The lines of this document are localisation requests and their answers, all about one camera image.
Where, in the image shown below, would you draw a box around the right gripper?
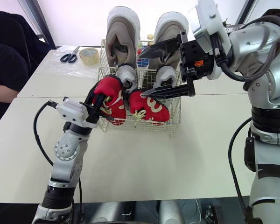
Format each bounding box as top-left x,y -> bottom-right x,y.
139,30 -> 216,99

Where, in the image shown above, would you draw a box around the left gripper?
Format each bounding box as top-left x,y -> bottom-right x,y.
84,84 -> 105,124

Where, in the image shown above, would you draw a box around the small red shoe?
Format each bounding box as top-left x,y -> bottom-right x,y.
127,90 -> 171,126
92,75 -> 127,126

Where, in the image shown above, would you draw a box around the small grey white shoe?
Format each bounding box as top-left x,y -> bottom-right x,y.
155,65 -> 178,89
116,63 -> 138,93

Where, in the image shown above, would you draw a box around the roll of clear tape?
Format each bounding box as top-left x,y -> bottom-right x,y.
78,48 -> 99,66

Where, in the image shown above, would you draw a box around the large beige sneaker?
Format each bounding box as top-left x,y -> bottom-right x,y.
105,6 -> 141,69
148,12 -> 190,71

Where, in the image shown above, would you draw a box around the clear plastic bag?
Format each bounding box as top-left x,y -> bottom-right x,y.
46,44 -> 101,78

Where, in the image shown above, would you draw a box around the person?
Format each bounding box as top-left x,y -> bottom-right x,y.
0,4 -> 49,134

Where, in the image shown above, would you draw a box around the robot body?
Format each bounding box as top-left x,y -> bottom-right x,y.
79,200 -> 186,224

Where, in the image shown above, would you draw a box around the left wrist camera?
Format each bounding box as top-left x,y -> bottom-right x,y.
55,98 -> 90,125

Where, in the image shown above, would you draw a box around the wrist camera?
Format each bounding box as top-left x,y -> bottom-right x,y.
190,0 -> 231,55
55,98 -> 90,125

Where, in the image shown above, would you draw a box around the wire basket with colourful items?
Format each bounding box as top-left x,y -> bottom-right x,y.
136,39 -> 156,69

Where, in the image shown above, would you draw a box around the cream wire basket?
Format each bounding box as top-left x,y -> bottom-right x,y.
97,38 -> 182,139

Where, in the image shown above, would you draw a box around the black handled scissors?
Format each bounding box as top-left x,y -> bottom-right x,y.
59,46 -> 81,63

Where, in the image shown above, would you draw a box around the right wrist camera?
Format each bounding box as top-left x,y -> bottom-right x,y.
190,0 -> 231,55

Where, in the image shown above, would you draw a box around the black cable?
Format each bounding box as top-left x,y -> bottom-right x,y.
33,99 -> 84,224
211,15 -> 280,83
228,116 -> 256,224

